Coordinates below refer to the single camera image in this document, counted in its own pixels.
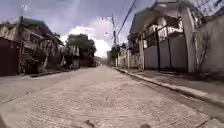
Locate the utility pole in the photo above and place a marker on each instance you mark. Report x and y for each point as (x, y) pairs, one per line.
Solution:
(114, 36)

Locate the grey concrete road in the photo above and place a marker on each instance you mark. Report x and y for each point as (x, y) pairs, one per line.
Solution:
(100, 96)

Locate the large dark tree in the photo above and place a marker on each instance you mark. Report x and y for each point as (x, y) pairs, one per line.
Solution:
(80, 45)

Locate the robot's own part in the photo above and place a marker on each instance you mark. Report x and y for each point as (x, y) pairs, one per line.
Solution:
(145, 126)
(89, 124)

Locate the pale house with balcony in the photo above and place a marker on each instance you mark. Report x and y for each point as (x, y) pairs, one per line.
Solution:
(156, 16)

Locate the pale concrete kerb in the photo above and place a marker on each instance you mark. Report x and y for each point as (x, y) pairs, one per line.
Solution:
(173, 87)

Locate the grey panel fence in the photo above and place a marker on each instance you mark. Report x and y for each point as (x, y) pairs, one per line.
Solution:
(176, 53)

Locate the dark low kerb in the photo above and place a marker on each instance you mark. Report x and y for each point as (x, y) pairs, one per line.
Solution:
(46, 73)

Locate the grey raised pavement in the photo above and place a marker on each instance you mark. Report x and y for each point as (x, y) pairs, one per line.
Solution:
(195, 83)

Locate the old overgrown building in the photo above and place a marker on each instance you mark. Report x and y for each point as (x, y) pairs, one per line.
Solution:
(33, 33)

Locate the small bare tree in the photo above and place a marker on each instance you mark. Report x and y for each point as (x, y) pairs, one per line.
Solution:
(200, 60)

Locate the dark red gate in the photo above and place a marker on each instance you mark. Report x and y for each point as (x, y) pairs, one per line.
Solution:
(8, 56)

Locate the low stone wall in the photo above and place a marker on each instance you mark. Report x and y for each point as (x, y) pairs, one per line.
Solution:
(133, 61)

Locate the pale plain wall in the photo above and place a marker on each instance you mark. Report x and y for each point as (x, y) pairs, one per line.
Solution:
(213, 46)

